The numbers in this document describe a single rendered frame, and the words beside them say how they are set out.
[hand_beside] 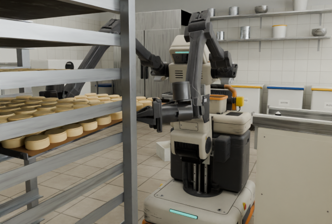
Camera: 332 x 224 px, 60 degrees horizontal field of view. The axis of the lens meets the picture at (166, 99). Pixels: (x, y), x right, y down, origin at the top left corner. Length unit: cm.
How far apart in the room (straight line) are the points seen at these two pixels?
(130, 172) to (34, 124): 34
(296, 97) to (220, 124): 306
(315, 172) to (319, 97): 343
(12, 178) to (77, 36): 32
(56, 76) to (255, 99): 449
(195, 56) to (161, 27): 418
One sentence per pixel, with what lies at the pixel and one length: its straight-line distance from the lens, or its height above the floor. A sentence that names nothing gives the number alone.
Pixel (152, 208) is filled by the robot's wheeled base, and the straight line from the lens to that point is 200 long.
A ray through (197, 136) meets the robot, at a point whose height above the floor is 74.
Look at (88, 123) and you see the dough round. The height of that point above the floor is 102.
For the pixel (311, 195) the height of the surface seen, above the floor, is 54.
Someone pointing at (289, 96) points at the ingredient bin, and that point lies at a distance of 492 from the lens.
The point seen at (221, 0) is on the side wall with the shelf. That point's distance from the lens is 586.
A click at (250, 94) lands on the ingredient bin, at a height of 63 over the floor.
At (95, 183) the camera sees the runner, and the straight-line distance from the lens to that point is 78.
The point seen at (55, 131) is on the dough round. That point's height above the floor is 101.
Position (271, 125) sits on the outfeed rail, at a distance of 156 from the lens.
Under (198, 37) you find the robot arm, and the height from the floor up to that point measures 127.
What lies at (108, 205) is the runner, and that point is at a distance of 85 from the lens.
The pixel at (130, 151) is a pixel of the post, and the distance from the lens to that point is 83.
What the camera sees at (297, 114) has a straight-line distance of 182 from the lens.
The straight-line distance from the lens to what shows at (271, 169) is 161.
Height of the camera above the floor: 118
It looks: 8 degrees down
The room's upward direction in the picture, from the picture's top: straight up
